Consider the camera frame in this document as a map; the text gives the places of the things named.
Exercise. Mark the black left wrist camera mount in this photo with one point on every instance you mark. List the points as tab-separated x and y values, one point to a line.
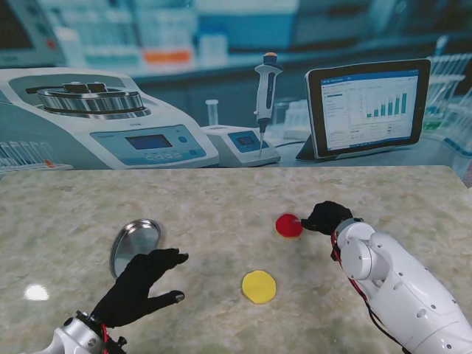
117	343

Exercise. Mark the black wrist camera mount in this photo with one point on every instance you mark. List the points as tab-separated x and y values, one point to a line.
335	255
117	343

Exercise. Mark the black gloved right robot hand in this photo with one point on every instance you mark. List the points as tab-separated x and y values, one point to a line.
328	217

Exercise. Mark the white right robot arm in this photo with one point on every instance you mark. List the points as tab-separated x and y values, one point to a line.
398	276

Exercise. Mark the red filter paper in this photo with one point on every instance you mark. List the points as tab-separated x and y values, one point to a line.
287	225

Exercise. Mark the clear culture dish yellow lid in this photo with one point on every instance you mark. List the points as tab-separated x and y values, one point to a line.
258	287

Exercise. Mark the round stainless steel tray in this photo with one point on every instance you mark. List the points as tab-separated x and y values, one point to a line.
132	239

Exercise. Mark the lab scene backdrop poster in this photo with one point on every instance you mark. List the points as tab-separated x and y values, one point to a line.
221	37

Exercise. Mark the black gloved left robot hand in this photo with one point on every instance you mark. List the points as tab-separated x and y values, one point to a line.
129	291

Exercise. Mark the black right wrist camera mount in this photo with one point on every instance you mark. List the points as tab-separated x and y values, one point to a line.
335	255

